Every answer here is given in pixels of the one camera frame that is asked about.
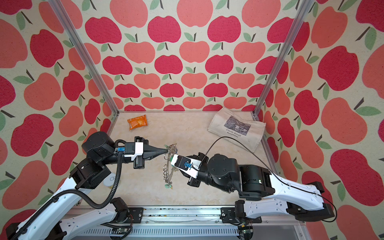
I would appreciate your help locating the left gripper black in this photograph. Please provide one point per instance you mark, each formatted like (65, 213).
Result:
(140, 165)

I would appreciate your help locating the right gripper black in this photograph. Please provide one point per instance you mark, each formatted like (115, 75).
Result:
(192, 182)

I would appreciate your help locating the metal ring plate with keyrings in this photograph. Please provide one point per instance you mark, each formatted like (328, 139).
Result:
(168, 169)

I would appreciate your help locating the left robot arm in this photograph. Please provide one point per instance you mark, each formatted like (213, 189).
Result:
(44, 224)

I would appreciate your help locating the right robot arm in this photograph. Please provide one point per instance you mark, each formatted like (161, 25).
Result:
(261, 193)

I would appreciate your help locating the orange snack packet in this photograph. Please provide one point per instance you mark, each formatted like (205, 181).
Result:
(137, 122)

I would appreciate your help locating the yellow white tin can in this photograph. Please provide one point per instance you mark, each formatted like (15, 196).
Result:
(109, 180)

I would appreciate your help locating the canvas Monet tote bag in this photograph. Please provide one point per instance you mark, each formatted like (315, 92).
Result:
(243, 133)

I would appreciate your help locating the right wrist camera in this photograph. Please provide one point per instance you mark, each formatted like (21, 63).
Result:
(188, 166)

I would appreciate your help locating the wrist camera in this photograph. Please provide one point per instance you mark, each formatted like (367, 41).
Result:
(188, 166)
(128, 151)

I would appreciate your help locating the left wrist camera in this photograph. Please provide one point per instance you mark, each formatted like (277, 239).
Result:
(128, 151)

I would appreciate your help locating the front aluminium rail base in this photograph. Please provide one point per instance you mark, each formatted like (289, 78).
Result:
(159, 222)

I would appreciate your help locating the right aluminium frame post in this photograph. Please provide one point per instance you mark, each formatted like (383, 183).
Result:
(303, 11)

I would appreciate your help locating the aluminium frame post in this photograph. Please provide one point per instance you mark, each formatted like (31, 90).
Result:
(303, 11)
(71, 31)

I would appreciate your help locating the left aluminium frame post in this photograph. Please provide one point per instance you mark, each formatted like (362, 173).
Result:
(71, 31)

